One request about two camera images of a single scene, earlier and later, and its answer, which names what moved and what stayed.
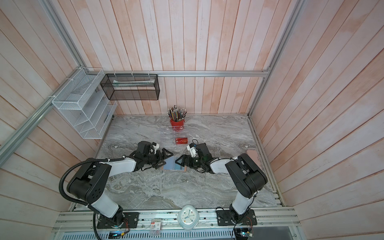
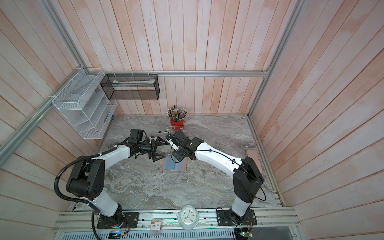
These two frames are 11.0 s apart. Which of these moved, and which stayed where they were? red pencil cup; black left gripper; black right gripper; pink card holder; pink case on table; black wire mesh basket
Moved: black right gripper; black left gripper
Stayed: black wire mesh basket; red pencil cup; pink card holder; pink case on table
